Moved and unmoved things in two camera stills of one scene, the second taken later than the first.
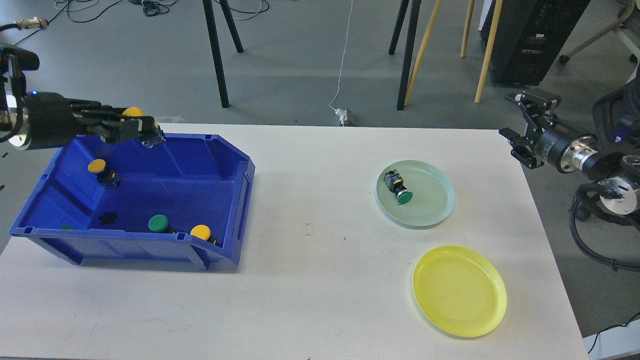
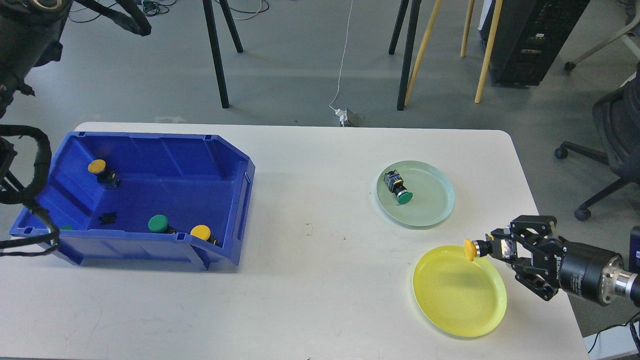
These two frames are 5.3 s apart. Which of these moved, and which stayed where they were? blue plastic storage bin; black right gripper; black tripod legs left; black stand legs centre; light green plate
Moved: black right gripper
Stayed: light green plate; blue plastic storage bin; black tripod legs left; black stand legs centre
